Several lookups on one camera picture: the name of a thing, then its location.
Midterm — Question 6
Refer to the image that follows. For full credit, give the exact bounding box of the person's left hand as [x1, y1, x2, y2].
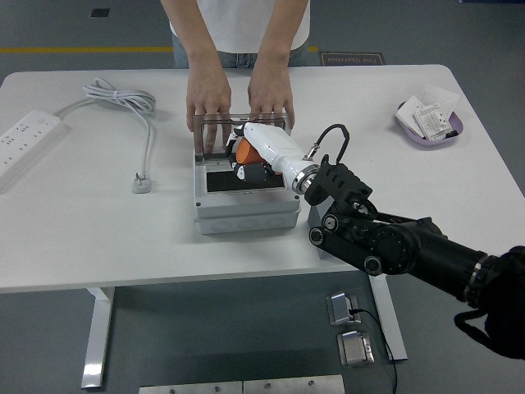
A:
[247, 60, 295, 129]

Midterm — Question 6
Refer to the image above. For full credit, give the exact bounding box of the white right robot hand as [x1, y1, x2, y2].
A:
[223, 121, 317, 185]

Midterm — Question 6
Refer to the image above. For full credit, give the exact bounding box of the person's right hand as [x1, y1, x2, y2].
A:
[186, 59, 233, 151]

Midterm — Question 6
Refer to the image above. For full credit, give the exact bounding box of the transparent hinged box lid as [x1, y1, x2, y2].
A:
[191, 111, 296, 162]

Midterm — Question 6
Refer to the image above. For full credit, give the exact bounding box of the grey plastic electrical box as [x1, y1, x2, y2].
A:
[192, 158, 303, 236]

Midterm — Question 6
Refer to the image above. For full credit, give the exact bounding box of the silver floor socket box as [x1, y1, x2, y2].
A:
[336, 330, 376, 368]
[326, 290, 364, 328]

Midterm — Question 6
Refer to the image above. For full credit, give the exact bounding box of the person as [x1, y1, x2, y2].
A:
[159, 0, 312, 70]

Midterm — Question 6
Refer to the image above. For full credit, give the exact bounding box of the grey block with round hole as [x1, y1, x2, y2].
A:
[306, 203, 329, 262]

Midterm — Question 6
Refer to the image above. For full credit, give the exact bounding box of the black floor sign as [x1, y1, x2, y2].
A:
[318, 51, 386, 66]

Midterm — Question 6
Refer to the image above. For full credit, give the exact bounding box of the white flat card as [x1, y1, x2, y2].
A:
[396, 96, 423, 135]

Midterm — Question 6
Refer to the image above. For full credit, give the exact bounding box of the white printed socket panel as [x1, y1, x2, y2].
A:
[413, 104, 451, 142]

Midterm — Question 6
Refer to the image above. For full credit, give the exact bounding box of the white square packet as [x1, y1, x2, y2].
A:
[418, 84, 459, 114]

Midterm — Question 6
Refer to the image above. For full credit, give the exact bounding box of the purple plastic tray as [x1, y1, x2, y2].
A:
[394, 100, 467, 151]

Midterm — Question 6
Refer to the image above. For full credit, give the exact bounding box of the white power strip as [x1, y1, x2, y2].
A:
[0, 109, 69, 192]

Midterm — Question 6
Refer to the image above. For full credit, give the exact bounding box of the white table leg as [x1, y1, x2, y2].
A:
[80, 286, 116, 390]
[367, 270, 409, 362]

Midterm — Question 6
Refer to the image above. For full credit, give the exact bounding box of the grey metal plate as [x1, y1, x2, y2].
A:
[138, 380, 244, 394]
[242, 373, 345, 394]

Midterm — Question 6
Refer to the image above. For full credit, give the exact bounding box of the white power cord with plug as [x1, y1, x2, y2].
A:
[52, 77, 159, 195]

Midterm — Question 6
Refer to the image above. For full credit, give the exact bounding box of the black floor cable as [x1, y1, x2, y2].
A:
[348, 307, 399, 394]

